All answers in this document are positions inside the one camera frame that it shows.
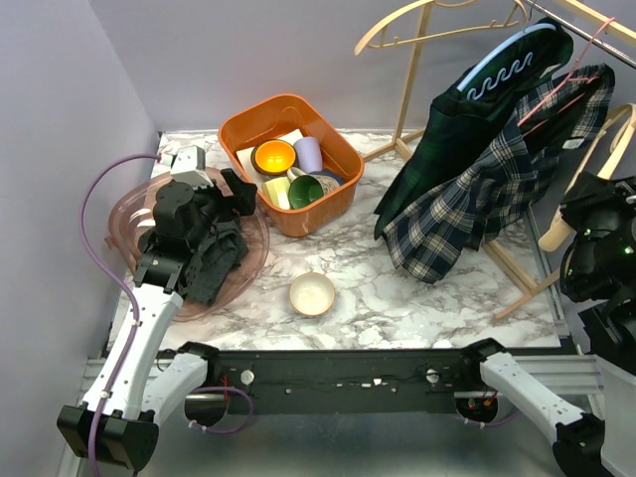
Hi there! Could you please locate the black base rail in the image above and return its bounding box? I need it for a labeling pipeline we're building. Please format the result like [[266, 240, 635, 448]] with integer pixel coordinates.
[[177, 339, 505, 414]]

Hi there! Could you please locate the navy plaid skirt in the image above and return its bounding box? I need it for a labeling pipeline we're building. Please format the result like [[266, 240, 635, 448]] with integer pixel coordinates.
[[382, 64, 615, 284]]

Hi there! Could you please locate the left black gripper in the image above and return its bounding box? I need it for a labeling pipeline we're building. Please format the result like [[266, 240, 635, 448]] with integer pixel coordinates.
[[185, 168, 257, 250]]

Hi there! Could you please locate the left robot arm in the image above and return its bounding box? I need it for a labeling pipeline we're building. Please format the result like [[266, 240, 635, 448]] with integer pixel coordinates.
[[57, 169, 257, 474]]

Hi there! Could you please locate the grey dotted skirt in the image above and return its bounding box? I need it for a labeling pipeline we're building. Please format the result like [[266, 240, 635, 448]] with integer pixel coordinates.
[[133, 218, 248, 306]]

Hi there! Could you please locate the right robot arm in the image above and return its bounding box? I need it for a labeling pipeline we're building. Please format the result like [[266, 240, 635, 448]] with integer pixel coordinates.
[[456, 172, 635, 476]]

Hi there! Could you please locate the green cup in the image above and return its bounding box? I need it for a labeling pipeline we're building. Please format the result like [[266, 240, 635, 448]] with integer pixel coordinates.
[[288, 175, 324, 210]]

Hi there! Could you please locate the pink wire hanger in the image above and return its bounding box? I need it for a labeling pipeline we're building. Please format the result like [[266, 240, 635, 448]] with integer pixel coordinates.
[[518, 17, 615, 127]]

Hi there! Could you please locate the orange bowl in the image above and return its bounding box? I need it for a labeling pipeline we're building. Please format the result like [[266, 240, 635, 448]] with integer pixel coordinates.
[[250, 139, 297, 176]]

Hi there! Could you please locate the light blue hanger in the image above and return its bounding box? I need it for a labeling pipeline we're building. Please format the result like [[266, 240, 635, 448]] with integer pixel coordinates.
[[456, 19, 558, 100]]

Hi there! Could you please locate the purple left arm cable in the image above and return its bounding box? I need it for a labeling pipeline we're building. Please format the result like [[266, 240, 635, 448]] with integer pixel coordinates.
[[81, 153, 254, 477]]

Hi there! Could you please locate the small white ceramic bowl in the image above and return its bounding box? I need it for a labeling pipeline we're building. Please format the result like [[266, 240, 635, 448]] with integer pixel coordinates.
[[289, 272, 336, 317]]

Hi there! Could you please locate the wooden clothes rack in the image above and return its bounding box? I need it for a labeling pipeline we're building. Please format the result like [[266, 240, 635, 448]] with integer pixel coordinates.
[[354, 1, 635, 320]]

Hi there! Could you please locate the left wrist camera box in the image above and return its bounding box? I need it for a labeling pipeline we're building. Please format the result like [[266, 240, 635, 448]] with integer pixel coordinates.
[[170, 145, 213, 190]]

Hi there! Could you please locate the lavender cup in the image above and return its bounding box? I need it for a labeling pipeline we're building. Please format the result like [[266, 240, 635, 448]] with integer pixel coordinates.
[[293, 136, 323, 173]]

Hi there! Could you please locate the white paper sheet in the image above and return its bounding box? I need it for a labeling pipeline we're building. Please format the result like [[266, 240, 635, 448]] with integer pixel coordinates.
[[237, 128, 303, 176]]

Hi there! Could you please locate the orange plastic bin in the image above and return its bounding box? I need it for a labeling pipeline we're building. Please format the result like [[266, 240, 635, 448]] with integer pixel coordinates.
[[218, 94, 365, 238]]

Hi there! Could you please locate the dark green plaid skirt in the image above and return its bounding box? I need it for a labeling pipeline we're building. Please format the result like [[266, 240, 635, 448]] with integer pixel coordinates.
[[374, 18, 573, 239]]

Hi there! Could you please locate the beige empty hanger left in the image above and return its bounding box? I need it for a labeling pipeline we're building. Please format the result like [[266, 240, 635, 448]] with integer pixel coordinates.
[[354, 1, 530, 56]]

